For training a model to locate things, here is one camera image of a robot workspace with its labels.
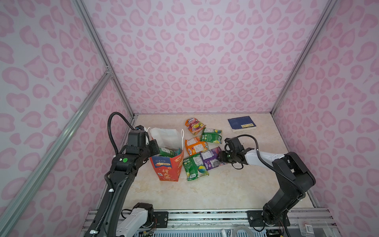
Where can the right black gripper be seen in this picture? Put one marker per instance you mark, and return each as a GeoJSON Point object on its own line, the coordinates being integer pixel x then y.
{"type": "Point", "coordinates": [221, 157]}

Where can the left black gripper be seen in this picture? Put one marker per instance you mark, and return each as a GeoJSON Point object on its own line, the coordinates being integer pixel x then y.
{"type": "Point", "coordinates": [155, 149]}

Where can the purple snack packet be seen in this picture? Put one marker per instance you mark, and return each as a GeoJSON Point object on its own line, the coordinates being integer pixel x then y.
{"type": "Point", "coordinates": [211, 158]}

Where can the red white paper bag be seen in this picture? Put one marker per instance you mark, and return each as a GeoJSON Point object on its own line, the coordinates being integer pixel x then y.
{"type": "Point", "coordinates": [167, 164]}

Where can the small green snack packet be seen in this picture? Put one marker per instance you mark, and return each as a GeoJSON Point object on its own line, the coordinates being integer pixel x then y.
{"type": "Point", "coordinates": [211, 135]}

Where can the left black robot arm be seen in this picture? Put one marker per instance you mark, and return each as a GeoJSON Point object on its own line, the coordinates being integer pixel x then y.
{"type": "Point", "coordinates": [119, 178]}

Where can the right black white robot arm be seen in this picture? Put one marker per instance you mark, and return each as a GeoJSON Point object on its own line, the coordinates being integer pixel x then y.
{"type": "Point", "coordinates": [293, 176]}

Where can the orange snack packet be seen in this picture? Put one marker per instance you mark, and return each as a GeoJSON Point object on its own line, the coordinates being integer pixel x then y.
{"type": "Point", "coordinates": [196, 146]}

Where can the large green snack packet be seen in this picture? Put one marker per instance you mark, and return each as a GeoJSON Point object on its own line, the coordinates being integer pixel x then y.
{"type": "Point", "coordinates": [194, 167]}

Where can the blue booklet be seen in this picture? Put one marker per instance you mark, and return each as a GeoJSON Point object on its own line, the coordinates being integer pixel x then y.
{"type": "Point", "coordinates": [241, 123]}

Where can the red yellow snack packet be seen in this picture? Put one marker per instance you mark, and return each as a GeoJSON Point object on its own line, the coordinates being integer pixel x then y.
{"type": "Point", "coordinates": [194, 125]}

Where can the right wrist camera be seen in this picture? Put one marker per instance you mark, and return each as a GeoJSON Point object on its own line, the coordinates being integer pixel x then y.
{"type": "Point", "coordinates": [233, 145]}

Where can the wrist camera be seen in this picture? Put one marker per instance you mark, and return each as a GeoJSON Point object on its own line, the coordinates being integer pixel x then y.
{"type": "Point", "coordinates": [138, 137]}
{"type": "Point", "coordinates": [233, 145]}

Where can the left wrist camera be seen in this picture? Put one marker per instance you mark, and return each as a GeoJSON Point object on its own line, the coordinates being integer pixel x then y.
{"type": "Point", "coordinates": [138, 137]}

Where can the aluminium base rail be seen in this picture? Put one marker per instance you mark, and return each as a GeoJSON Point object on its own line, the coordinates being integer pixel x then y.
{"type": "Point", "coordinates": [146, 222]}

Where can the diagonal aluminium frame bar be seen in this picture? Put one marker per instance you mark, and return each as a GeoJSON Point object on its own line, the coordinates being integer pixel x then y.
{"type": "Point", "coordinates": [49, 142]}

